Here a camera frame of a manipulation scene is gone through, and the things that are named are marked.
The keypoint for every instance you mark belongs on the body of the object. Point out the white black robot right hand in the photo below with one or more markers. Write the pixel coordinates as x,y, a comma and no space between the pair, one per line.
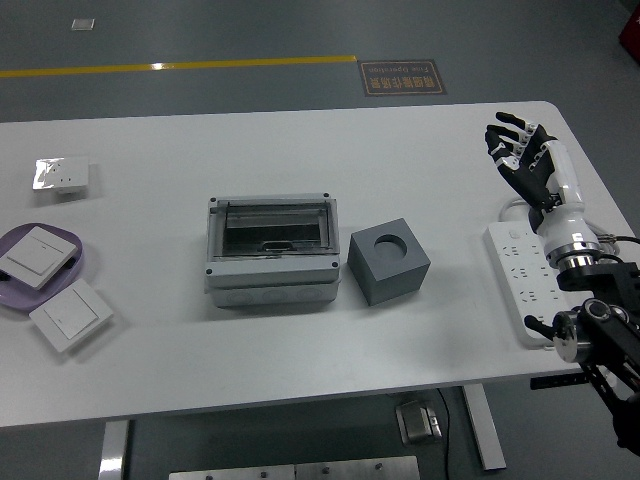
560,200

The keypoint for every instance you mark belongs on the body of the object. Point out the grey junction box clear lid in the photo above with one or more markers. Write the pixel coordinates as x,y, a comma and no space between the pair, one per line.
272,275

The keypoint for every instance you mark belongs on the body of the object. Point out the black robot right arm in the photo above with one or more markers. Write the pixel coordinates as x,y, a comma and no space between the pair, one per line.
610,310

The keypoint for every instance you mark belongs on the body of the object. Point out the grey cube with round hole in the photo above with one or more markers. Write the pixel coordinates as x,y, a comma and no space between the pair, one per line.
390,275

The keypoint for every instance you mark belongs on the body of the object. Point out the metal floor outlet box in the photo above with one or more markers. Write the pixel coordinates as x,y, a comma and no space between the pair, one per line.
417,422

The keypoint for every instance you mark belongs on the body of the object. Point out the white power strip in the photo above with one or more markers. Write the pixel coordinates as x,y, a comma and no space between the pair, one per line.
520,280

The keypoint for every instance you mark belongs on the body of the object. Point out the red object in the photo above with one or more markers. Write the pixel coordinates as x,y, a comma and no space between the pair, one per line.
631,32

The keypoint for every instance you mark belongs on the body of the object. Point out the black bar under table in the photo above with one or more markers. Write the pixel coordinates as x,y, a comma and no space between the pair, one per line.
555,382

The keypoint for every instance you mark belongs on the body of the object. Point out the brown floor sign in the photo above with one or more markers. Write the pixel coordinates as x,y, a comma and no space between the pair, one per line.
402,77

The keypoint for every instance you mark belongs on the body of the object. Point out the white table leg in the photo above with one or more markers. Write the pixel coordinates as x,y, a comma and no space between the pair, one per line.
112,450
487,440

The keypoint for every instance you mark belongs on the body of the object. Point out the yellow floor tape line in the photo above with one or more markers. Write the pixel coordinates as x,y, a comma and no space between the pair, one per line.
200,65

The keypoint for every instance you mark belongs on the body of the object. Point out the small metal floor plate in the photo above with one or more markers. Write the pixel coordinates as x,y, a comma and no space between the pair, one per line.
83,24

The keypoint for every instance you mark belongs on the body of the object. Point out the purple plastic tray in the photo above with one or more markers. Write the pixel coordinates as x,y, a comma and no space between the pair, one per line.
20,297

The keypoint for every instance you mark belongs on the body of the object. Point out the grey metal base plate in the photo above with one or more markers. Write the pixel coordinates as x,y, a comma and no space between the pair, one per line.
357,469
230,472

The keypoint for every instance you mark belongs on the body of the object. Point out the white wall socket in wrap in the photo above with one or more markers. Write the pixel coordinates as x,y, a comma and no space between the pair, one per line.
62,172

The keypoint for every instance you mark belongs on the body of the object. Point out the white wall switch panel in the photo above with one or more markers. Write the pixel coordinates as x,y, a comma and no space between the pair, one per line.
35,255
70,312

